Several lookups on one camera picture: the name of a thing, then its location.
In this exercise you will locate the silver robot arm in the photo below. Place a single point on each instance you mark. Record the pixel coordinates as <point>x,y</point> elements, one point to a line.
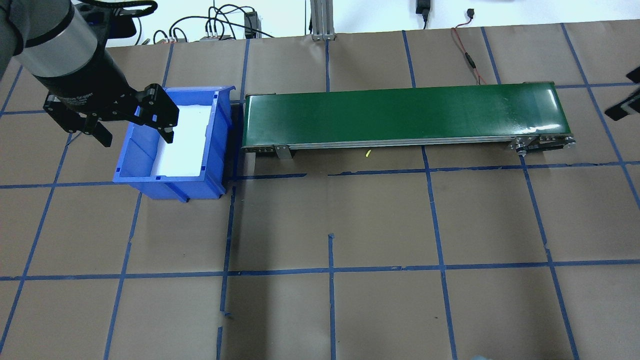
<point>55,45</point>

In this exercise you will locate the white foam pad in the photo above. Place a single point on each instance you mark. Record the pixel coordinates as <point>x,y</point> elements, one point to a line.
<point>185,145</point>

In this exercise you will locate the blue plastic storage bin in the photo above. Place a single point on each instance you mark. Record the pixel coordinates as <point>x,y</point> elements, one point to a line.
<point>170,187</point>

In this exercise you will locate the black power adapter brick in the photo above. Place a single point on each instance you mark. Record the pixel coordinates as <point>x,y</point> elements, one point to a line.
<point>422,6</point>
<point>251,22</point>

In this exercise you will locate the green conveyor belt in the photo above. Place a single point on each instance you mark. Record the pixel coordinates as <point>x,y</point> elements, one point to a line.
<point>400,112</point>

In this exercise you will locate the aluminium upright post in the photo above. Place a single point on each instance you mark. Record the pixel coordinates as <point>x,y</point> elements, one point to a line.
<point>322,20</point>

